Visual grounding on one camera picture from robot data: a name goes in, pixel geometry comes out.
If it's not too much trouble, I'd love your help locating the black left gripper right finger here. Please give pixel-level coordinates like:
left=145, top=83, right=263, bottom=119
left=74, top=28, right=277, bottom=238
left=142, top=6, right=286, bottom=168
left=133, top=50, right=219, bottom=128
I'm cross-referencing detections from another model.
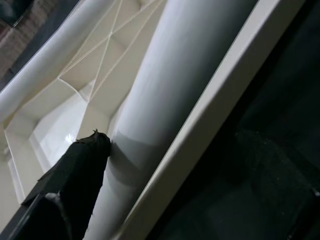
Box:
left=234, top=129, right=320, bottom=240

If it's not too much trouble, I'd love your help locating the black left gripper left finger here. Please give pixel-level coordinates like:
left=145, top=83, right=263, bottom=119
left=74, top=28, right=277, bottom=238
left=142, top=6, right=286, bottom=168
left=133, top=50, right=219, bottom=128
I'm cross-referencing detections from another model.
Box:
left=7, top=128, right=112, bottom=240

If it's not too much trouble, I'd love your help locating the white plastic table leg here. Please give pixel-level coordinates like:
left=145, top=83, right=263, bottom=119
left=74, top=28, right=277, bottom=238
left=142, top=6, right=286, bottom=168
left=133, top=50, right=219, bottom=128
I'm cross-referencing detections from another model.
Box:
left=0, top=0, right=118, bottom=124
left=83, top=0, right=260, bottom=240

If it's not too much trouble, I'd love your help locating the white plastic table top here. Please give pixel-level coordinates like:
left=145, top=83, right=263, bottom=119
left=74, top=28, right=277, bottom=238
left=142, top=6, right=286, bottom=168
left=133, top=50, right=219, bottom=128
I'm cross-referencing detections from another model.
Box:
left=0, top=0, right=307, bottom=240

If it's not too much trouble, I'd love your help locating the patterned cloth covered bench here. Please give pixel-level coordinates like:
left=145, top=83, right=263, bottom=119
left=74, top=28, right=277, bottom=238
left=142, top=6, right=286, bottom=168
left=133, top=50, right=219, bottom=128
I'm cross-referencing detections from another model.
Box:
left=0, top=0, right=48, bottom=73

